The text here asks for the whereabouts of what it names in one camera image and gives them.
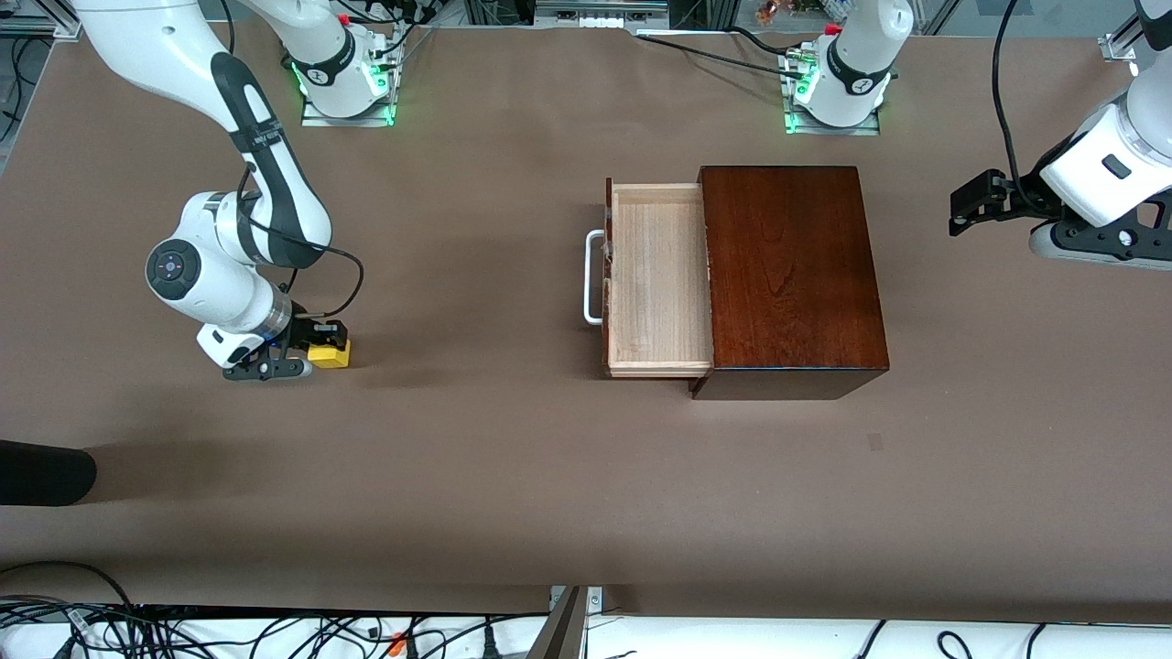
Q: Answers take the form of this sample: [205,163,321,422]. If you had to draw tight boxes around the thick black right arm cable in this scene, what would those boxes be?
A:
[236,160,365,319]

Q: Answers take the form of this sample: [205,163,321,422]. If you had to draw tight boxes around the grey power strip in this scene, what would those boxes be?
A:
[534,0,669,30]

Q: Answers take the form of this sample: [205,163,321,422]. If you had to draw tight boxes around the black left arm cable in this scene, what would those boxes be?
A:
[992,0,1045,207]

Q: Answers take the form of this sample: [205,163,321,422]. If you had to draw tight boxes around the dark brown wooden cabinet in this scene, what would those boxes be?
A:
[691,165,891,402]

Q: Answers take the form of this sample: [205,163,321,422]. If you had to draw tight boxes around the aluminium profile beam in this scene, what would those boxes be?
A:
[526,586,589,659]

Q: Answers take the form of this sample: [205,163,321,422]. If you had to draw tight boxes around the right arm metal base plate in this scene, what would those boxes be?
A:
[300,27,396,127]

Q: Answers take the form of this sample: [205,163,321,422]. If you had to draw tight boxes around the aluminium frame rail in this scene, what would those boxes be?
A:
[1099,0,1145,63]
[0,0,83,39]

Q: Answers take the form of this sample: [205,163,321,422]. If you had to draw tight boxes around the arched black cable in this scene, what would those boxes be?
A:
[0,561,136,607]

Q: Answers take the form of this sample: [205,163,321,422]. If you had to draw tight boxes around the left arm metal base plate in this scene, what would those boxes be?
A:
[783,50,882,136]

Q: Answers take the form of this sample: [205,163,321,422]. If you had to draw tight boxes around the black cylindrical object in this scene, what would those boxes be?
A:
[0,439,98,507]

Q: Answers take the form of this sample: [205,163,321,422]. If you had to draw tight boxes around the black cable on table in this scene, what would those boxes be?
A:
[636,32,816,79]

